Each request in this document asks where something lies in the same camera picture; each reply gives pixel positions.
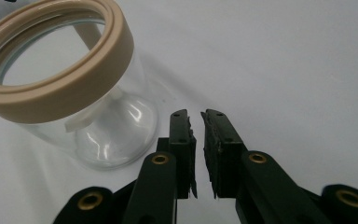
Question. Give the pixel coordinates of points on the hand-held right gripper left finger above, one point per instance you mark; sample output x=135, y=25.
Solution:
x=181, y=149

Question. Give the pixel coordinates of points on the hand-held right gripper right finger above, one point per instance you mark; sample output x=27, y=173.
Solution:
x=222, y=149

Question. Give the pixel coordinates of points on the clear glass jar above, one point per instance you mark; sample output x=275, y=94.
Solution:
x=118, y=130

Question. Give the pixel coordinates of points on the beige plastic jar rim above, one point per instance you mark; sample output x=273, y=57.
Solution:
x=84, y=84

